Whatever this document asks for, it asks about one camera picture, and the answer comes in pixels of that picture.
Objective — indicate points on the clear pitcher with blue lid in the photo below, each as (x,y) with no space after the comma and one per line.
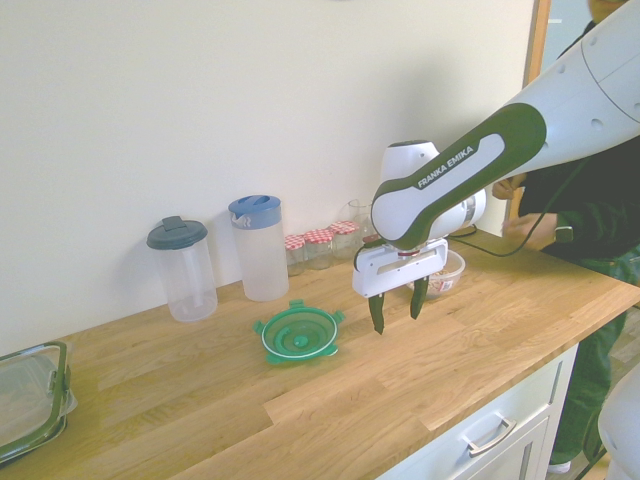
(262,260)

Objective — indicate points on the clear food container with cereal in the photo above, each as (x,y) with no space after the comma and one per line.
(447,277)

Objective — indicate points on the white cabinet with drawers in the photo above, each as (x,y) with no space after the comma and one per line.
(500,400)

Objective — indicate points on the wooden door frame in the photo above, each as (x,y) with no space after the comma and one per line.
(536,45)

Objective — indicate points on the green round container lid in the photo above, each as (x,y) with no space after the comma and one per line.
(300,335)

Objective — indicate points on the clear drinking glass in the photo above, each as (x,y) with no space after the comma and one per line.
(359,215)

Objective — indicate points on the wrist watch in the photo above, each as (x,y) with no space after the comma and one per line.
(565,235)

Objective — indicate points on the person left hand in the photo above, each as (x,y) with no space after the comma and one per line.
(530,232)

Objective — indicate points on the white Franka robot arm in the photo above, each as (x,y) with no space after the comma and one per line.
(450,175)

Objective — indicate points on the person right hand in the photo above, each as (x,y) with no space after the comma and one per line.
(506,190)

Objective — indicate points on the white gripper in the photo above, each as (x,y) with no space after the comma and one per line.
(395,272)

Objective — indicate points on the jar with red checkered lid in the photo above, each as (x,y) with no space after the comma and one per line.
(295,250)
(344,237)
(318,245)

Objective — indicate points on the person in dark sweater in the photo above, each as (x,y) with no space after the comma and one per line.
(600,200)

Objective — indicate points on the clear pitcher with dark lid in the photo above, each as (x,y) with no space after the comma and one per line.
(187,280)

